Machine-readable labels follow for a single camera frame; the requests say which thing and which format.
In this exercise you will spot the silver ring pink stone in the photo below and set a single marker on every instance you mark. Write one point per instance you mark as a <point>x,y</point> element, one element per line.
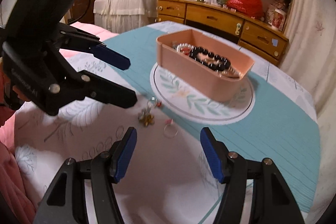
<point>170,130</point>

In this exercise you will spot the red white mug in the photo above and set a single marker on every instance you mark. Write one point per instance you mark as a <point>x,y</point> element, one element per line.
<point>278,20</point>

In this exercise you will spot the brown wooden door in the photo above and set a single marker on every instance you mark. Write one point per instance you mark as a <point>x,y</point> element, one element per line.
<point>83,9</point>

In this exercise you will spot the silver ring red stone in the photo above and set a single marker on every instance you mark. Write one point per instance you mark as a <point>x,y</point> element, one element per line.
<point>154,103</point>

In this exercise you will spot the white patterned curtain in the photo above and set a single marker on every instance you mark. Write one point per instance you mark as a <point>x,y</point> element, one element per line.
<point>310,60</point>

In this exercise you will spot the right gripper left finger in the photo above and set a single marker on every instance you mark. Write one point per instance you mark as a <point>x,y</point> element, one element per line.
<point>64,200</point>

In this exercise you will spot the floral ceramic jar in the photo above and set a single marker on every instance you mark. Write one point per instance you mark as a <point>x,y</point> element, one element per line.
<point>269,15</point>

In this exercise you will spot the flower brooch gold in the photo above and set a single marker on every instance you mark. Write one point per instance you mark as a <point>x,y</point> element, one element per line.
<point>145,117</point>

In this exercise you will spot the pink smart watch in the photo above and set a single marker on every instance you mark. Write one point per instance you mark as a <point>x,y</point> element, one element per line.
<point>231,72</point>

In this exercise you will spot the left hand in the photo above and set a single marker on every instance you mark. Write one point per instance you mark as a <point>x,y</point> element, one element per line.
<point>9,93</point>

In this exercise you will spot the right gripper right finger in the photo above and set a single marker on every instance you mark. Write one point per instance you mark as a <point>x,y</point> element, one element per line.
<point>272,199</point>

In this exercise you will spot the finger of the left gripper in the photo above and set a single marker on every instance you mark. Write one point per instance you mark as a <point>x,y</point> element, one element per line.
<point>97,88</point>
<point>75,39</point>

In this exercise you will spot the pink plastic tray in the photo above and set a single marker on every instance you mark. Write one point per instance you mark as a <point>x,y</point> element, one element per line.
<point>203,79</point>

